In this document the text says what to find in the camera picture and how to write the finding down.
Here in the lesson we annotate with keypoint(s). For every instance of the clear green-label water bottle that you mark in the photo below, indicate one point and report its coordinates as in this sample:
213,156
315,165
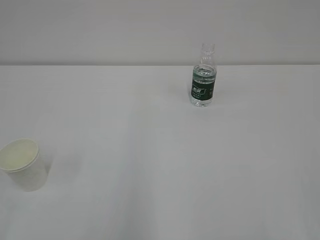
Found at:
204,77

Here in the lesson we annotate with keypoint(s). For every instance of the white paper cup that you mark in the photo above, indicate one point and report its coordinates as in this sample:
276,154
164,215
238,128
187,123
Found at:
21,161

